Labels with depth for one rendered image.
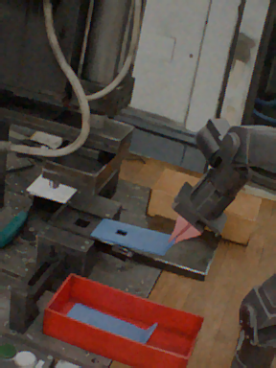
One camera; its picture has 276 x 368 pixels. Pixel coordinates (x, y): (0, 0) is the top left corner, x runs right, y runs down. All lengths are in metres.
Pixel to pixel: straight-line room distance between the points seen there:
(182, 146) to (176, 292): 0.63
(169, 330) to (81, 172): 0.32
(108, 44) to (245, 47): 0.63
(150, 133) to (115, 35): 0.77
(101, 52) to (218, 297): 0.53
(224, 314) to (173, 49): 0.81
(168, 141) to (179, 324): 0.78
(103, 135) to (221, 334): 0.42
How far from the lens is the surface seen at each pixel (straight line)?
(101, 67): 0.99
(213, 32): 1.59
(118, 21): 0.96
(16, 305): 0.96
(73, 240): 1.09
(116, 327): 1.03
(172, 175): 1.44
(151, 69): 1.67
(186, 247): 1.25
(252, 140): 0.92
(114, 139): 1.02
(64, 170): 1.00
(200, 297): 1.16
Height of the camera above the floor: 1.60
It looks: 28 degrees down
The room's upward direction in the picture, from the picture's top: 11 degrees clockwise
